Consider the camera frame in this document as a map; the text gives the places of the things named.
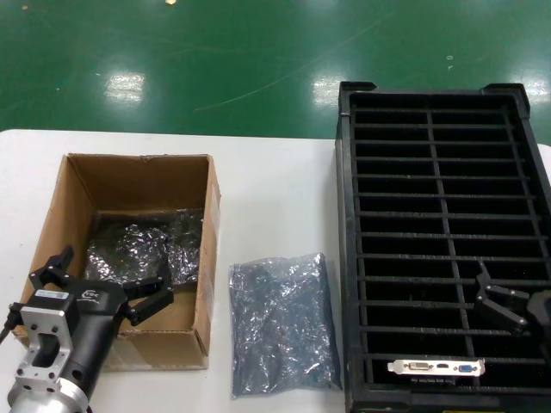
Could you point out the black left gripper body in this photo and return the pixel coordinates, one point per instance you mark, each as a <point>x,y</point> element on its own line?
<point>99,322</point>

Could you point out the brown cardboard box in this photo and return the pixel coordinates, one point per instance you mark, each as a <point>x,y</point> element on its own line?
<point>129,180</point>

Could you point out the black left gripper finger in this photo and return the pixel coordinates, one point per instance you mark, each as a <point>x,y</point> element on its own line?
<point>49,273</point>
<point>152,303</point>

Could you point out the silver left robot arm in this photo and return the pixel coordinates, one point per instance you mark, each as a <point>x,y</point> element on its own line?
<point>30,335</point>

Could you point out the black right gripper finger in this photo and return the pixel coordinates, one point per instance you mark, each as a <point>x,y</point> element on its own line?
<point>499,312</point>

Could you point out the black slotted plastic container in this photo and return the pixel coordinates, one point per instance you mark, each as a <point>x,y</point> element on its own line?
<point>346,172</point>

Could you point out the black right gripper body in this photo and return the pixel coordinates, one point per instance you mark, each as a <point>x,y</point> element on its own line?
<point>542,312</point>

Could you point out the graphics card with metal bracket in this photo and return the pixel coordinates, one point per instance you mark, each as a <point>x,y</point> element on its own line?
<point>430,368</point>

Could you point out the grey antistatic bag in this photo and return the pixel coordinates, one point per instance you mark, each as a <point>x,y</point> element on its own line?
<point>284,322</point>
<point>129,245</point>

